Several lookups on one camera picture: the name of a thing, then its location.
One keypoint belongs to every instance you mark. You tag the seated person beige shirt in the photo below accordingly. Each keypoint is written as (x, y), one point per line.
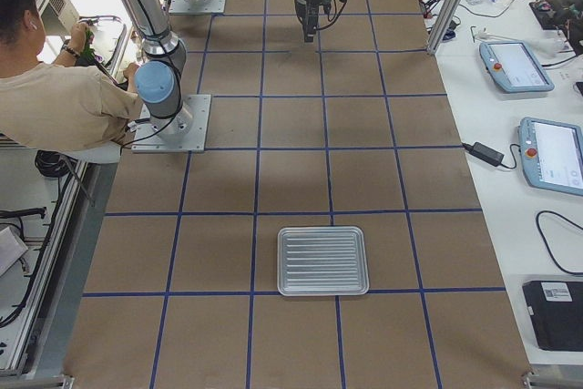
(57, 106)

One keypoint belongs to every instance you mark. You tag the black power adapter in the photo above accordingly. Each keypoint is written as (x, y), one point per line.
(484, 153)

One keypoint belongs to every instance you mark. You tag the white chair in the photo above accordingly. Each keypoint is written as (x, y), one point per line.
(55, 165)

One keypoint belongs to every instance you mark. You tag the black laptop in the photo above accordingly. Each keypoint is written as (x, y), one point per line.
(555, 310)

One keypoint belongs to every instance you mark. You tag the teach pendant tablet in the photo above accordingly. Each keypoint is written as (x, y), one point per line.
(514, 68)
(551, 155)

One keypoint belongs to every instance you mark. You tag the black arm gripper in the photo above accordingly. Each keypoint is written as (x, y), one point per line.
(308, 0)

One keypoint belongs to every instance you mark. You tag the ribbed metal tray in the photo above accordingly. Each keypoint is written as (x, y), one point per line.
(322, 261)

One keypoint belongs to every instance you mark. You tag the near teach pendant tablet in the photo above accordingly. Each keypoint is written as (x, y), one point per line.
(551, 155)

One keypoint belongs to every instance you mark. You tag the far teach pendant tablet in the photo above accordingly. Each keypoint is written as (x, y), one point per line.
(514, 68)

